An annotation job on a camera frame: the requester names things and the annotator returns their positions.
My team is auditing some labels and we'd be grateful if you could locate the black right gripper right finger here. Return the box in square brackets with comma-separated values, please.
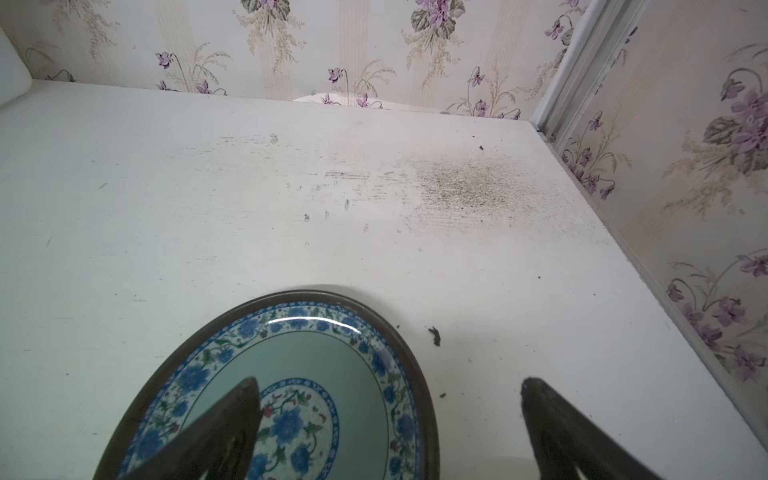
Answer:
[521, 377, 658, 479]

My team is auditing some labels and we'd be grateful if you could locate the blue floral green plate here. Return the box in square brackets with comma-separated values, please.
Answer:
[95, 290, 440, 479]

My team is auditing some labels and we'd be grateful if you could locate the white plastic bin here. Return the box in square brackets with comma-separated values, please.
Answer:
[0, 29, 32, 105]

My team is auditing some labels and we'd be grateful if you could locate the aluminium frame post right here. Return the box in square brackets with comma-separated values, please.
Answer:
[530, 0, 648, 146]

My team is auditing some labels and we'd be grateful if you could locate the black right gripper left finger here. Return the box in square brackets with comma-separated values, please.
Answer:
[126, 377, 262, 479]

